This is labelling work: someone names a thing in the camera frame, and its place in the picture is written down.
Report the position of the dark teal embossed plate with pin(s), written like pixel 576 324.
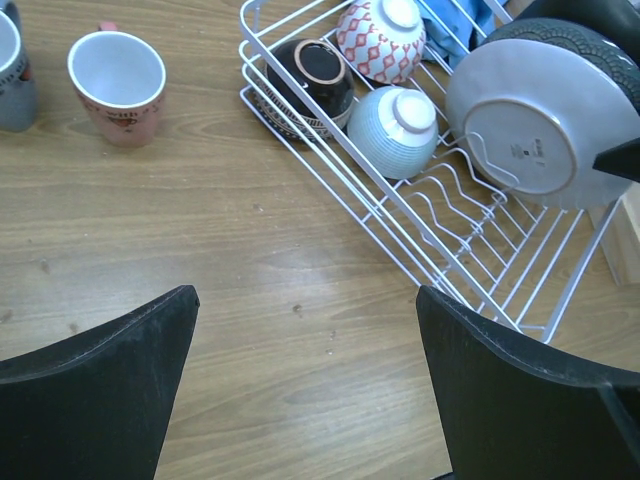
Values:
pixel 585 42

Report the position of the grey mug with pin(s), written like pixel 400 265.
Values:
pixel 18 89

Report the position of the beige plate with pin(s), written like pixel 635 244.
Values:
pixel 533 117

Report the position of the light green ribbed bowl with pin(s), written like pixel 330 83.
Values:
pixel 396 130

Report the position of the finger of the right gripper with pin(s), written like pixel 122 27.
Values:
pixel 622 161

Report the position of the dark brown bowl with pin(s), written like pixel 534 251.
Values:
pixel 322 73

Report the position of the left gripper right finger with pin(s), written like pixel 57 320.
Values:
pixel 512 407

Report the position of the white wire dish rack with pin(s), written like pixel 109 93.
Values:
pixel 515 262

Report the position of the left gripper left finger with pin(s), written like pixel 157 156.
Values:
pixel 97 405

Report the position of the light blue cloth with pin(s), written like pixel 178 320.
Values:
pixel 450 29

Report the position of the black square plate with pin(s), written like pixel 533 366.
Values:
pixel 604 16

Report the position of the red white patterned bowl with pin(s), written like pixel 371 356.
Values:
pixel 382 39

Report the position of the pink mug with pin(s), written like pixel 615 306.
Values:
pixel 120 80

